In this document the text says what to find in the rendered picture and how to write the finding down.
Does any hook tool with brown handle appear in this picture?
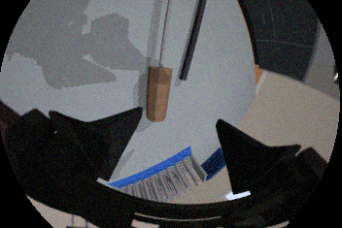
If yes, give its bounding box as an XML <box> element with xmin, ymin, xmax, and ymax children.
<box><xmin>147</xmin><ymin>0</ymin><xmax>172</xmax><ymax>122</ymax></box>

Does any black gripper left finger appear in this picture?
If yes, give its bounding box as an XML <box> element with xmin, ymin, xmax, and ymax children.
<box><xmin>50</xmin><ymin>108</ymin><xmax>143</xmax><ymax>181</ymax></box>

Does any blue tape strip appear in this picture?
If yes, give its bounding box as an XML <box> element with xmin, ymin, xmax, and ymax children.
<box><xmin>110</xmin><ymin>147</ymin><xmax>191</xmax><ymax>188</ymax></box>

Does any black l-shaped bar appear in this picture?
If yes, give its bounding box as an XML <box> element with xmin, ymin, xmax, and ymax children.
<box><xmin>179</xmin><ymin>0</ymin><xmax>206</xmax><ymax>81</ymax></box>

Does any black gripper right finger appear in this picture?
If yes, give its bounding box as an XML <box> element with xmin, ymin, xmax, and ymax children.
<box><xmin>217</xmin><ymin>118</ymin><xmax>302</xmax><ymax>194</ymax></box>

